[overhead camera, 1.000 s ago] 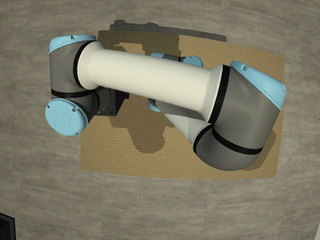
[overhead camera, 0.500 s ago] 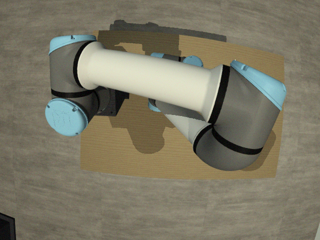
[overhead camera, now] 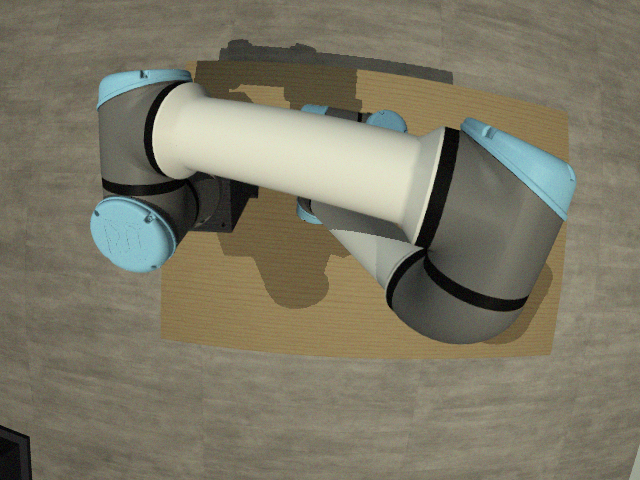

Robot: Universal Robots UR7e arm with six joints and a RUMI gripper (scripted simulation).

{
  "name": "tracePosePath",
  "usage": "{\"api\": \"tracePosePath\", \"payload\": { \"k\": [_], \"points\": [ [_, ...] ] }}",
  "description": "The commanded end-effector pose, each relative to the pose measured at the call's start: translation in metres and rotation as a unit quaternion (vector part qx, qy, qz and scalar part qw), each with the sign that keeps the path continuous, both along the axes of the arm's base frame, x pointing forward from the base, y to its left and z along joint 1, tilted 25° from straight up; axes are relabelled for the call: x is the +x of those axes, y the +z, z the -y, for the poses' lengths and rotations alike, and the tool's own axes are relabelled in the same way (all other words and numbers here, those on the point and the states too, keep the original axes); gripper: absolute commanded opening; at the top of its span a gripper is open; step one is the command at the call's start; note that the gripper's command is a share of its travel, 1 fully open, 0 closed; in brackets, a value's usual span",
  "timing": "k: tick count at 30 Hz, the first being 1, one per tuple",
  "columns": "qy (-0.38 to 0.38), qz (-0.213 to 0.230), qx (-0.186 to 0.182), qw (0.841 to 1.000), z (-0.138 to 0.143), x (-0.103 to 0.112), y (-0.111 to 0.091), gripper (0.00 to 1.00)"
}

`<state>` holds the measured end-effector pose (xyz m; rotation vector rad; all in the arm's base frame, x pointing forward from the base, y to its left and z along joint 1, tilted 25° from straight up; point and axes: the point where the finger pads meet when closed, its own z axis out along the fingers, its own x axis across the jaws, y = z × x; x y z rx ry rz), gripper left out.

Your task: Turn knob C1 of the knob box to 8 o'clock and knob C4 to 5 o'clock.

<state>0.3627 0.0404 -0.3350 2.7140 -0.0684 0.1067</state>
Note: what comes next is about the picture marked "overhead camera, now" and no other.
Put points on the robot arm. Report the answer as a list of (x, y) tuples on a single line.
[(495, 202)]

